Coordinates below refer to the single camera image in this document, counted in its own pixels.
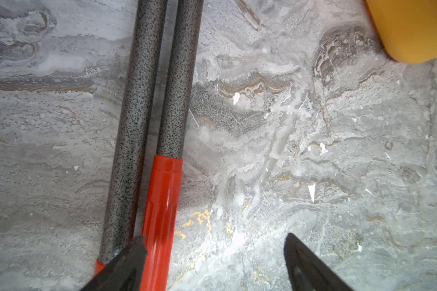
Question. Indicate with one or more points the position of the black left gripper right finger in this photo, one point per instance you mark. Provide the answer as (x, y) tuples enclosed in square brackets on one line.
[(306, 271)]

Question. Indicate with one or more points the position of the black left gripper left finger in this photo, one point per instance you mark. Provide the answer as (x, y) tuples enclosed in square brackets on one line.
[(124, 272)]

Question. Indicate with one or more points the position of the speckled hoe outer red grip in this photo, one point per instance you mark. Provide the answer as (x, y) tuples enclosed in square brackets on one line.
[(130, 148)]

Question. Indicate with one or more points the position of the speckled hoe red grip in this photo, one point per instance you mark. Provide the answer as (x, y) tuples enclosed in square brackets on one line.
[(130, 148), (166, 175)]

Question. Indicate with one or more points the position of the speckled hoe inner red grip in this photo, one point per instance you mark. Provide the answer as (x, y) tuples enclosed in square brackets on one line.
[(166, 175)]

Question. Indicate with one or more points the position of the yellow plastic storage box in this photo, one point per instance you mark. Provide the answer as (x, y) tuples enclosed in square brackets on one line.
[(408, 29)]

